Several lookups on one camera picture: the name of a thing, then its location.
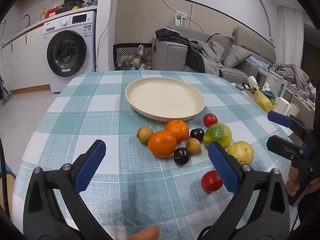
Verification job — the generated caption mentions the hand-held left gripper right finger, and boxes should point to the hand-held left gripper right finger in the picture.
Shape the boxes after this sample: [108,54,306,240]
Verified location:
[197,141,291,240]

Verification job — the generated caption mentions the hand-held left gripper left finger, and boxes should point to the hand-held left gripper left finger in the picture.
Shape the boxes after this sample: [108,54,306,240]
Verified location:
[23,139,107,240]

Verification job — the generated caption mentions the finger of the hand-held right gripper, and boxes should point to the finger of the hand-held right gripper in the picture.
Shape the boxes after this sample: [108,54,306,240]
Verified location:
[267,111,313,134]
[266,135,307,161]

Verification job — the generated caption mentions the red cherry tomato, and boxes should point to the red cherry tomato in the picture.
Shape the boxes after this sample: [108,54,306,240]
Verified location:
[201,170,223,193]
[203,113,218,127]

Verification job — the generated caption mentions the yellow bumpy fruit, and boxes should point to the yellow bumpy fruit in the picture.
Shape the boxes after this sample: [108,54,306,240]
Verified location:
[227,141,254,166]

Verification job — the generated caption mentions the green yellow passion fruit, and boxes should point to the green yellow passion fruit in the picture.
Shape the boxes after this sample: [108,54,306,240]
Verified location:
[203,123,233,149]

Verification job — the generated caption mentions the brown longan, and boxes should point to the brown longan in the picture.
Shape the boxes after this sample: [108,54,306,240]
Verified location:
[186,138,201,155]
[136,126,154,145]

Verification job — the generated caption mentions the dark cherry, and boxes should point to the dark cherry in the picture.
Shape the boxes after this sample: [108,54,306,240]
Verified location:
[173,147,190,166]
[190,128,205,142]

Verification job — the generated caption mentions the orange mandarin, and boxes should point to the orange mandarin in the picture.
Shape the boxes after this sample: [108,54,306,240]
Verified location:
[148,130,177,158]
[165,119,190,143]

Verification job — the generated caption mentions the cream round plate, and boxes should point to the cream round plate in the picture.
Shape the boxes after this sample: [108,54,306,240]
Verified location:
[125,77,206,122]

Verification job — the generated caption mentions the person's right forearm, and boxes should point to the person's right forearm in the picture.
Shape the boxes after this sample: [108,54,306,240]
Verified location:
[296,187,320,233]

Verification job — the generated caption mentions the person's right hand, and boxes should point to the person's right hand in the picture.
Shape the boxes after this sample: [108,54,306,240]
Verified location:
[286,166,301,197]

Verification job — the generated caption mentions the person's left hand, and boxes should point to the person's left hand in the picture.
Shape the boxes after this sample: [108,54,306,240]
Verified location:
[128,226,160,240]

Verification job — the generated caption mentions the yellow bag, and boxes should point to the yellow bag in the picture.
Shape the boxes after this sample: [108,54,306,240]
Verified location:
[254,87,276,112]

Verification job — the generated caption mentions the white flat appliance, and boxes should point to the white flat appliance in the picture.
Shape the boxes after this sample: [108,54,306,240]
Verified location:
[265,70,287,98]

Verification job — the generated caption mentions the grey crumpled blanket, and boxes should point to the grey crumpled blanket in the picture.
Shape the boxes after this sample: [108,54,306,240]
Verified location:
[269,63,316,98]

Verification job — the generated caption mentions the grey pillow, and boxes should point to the grey pillow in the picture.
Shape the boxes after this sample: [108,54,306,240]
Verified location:
[222,45,252,68]
[207,34,234,63]

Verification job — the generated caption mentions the beige sofa with dark clothes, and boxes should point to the beige sofa with dark clothes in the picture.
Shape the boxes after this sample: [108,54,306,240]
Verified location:
[155,27,206,73]

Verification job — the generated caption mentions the plaid cloth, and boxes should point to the plaid cloth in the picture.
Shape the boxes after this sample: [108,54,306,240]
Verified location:
[117,44,152,70]

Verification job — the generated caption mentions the grey sofa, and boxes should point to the grey sofa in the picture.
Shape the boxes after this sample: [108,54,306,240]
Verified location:
[151,26,277,80]

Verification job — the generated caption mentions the white kitchen counter cabinet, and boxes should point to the white kitchen counter cabinet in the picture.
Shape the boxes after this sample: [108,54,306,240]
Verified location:
[0,20,52,92]

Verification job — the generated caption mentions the white washing machine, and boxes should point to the white washing machine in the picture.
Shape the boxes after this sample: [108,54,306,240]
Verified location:
[42,10,97,93]

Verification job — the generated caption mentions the red box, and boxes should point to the red box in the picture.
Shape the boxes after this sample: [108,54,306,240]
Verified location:
[47,6,62,18]

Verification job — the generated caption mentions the black rice cooker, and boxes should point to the black rice cooker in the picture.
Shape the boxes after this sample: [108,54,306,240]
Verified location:
[62,0,85,12]

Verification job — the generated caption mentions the white green wall device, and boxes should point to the white green wall device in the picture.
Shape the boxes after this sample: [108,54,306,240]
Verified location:
[175,11,187,28]

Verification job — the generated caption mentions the black hanging cable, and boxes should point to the black hanging cable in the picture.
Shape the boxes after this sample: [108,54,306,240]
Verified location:
[132,0,208,32]

